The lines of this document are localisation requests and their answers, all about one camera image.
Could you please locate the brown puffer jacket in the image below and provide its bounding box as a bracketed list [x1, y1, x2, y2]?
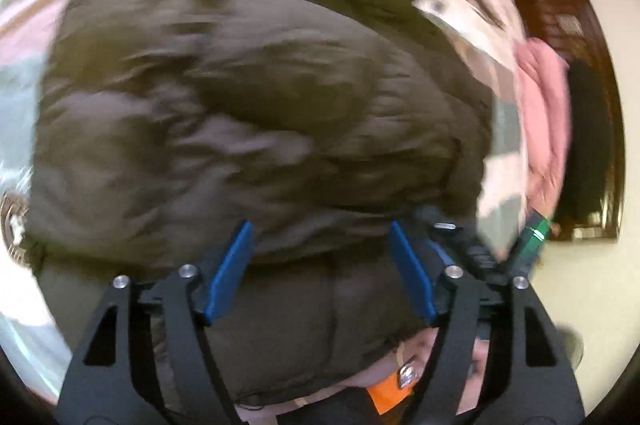
[25, 0, 492, 411]

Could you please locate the pink puffer garment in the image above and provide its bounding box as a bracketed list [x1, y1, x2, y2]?
[515, 38, 572, 219]

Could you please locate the dark wooden cabinet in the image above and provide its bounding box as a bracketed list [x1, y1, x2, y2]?
[514, 0, 626, 242]

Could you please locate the pink and grey bedsheet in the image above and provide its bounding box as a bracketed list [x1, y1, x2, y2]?
[1, 0, 526, 403]

